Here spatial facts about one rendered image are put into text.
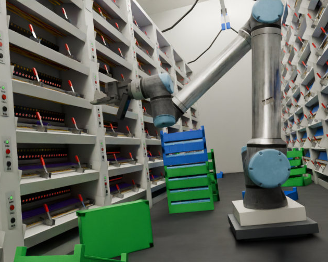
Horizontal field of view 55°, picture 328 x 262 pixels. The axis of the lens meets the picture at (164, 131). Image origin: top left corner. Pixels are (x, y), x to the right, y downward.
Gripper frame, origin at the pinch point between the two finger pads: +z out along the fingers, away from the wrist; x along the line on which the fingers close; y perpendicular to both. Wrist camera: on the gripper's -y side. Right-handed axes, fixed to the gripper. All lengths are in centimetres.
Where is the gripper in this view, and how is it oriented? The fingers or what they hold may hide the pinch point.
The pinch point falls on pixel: (92, 104)
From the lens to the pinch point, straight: 143.4
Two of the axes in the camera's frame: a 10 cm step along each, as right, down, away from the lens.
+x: -2.8, -0.5, -9.6
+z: -9.5, 1.7, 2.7
